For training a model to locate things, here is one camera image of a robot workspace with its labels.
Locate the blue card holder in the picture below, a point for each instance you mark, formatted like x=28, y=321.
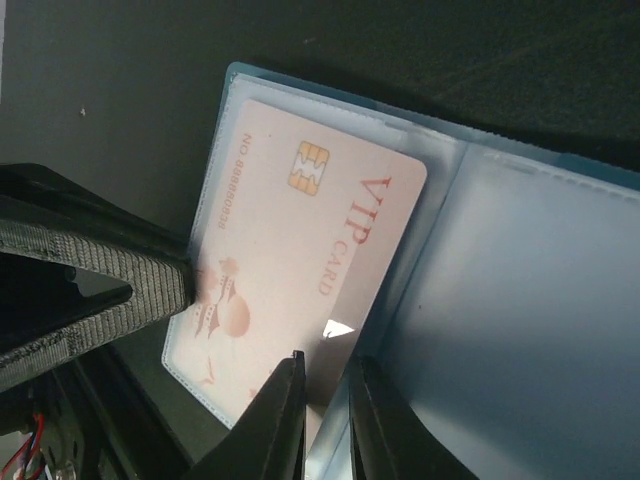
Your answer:
x=509, y=314

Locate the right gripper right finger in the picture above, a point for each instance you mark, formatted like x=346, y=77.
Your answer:
x=388, y=440

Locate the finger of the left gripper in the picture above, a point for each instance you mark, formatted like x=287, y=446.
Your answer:
x=77, y=272

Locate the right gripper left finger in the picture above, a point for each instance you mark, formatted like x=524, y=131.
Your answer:
x=268, y=441

